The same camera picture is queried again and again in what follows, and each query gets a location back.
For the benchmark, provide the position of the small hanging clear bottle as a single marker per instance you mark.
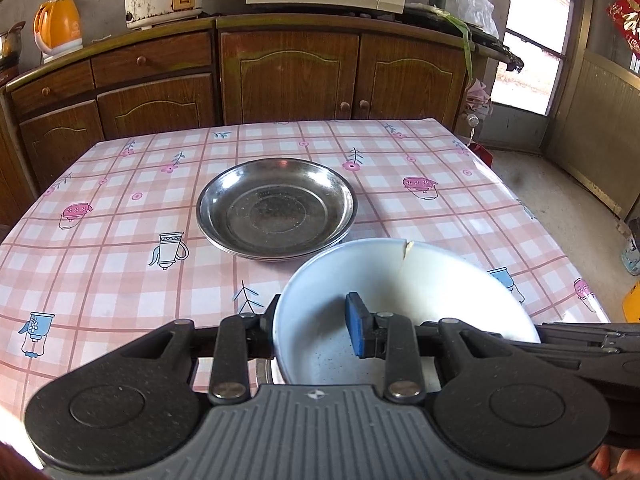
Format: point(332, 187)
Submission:
point(473, 120)

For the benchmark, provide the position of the clear plastic bag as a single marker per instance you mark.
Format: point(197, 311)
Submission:
point(477, 0)

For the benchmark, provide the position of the light blue plastic container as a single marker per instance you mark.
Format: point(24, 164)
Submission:
point(632, 257)

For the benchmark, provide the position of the person's right hand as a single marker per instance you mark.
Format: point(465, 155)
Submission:
point(622, 465)

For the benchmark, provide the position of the pink checked tablecloth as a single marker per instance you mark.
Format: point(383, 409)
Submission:
point(125, 220)

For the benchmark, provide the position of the yellow plastic object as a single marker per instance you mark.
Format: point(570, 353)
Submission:
point(632, 305)

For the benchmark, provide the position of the orange electric kettle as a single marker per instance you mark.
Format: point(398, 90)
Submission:
point(60, 30)

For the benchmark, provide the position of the metal framed glass door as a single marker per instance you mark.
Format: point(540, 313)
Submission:
point(530, 75)

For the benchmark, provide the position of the red wall decoration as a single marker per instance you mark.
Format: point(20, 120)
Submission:
point(627, 20)

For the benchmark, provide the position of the steel cooking pot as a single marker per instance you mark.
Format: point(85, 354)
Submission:
point(10, 42)

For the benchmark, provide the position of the red bag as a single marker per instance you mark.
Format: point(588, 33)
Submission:
point(485, 155)

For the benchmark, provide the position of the white ceramic bowl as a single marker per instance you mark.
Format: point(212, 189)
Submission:
point(450, 300)

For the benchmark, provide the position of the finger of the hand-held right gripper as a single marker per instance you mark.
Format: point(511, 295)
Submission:
point(600, 340)

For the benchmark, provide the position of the brown wooden kitchen cabinet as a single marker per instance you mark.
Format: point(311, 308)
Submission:
point(290, 70)

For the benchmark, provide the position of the stainless steel bowl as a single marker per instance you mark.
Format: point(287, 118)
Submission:
point(265, 372)

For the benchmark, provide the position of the black griddle pan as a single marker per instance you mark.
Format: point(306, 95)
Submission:
point(480, 35)

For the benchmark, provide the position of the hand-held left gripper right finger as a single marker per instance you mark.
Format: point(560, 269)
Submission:
point(354, 327)

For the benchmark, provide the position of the green onion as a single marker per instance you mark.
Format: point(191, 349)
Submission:
point(467, 45)

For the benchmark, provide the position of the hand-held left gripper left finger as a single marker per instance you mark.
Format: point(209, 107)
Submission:
point(260, 330)

